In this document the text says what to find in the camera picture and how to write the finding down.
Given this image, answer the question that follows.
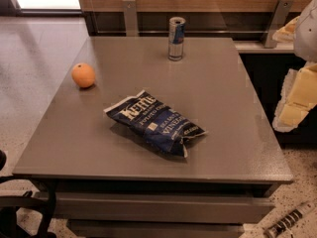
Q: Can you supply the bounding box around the grey metal bracket right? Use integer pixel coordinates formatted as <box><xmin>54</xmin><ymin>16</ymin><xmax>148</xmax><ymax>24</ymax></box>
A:
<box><xmin>262</xmin><ymin>0</ymin><xmax>294</xmax><ymax>49</ymax></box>

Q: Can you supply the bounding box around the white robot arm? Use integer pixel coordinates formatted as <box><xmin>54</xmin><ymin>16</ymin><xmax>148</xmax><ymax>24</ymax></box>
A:
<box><xmin>272</xmin><ymin>0</ymin><xmax>317</xmax><ymax>133</ymax></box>

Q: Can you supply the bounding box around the black chair base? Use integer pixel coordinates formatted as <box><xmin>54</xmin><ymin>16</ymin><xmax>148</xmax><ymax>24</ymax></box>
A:
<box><xmin>0</xmin><ymin>150</ymin><xmax>57</xmax><ymax>238</ymax></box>

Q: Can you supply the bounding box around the silver blue redbull can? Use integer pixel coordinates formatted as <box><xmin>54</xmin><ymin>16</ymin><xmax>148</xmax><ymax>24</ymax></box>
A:
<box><xmin>168</xmin><ymin>17</ymin><xmax>186</xmax><ymax>60</ymax></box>

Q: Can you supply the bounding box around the orange fruit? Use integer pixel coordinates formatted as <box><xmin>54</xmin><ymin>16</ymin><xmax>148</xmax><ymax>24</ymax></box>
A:
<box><xmin>71</xmin><ymin>62</ymin><xmax>95</xmax><ymax>88</ymax></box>

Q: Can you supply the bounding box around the grey metal bracket left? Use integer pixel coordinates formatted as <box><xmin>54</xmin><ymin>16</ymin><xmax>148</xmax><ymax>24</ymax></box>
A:
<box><xmin>123</xmin><ymin>0</ymin><xmax>139</xmax><ymax>37</ymax></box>

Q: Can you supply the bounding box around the grey metal bracket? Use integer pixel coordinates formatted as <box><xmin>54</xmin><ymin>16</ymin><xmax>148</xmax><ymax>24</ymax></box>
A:
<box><xmin>262</xmin><ymin>0</ymin><xmax>294</xmax><ymax>49</ymax></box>
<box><xmin>123</xmin><ymin>0</ymin><xmax>139</xmax><ymax>37</ymax></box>

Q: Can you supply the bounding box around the blue kettle chips bag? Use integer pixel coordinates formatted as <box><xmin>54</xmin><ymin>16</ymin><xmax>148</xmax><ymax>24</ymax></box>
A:
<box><xmin>104</xmin><ymin>90</ymin><xmax>205</xmax><ymax>158</ymax></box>

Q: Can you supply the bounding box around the striped tube on floor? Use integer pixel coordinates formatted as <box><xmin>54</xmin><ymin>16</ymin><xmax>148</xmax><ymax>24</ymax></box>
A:
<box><xmin>264</xmin><ymin>201</ymin><xmax>316</xmax><ymax>238</ymax></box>

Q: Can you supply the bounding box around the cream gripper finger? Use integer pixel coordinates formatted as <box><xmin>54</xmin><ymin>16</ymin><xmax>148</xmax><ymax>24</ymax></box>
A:
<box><xmin>272</xmin><ymin>62</ymin><xmax>317</xmax><ymax>133</ymax></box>
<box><xmin>272</xmin><ymin>17</ymin><xmax>299</xmax><ymax>43</ymax></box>

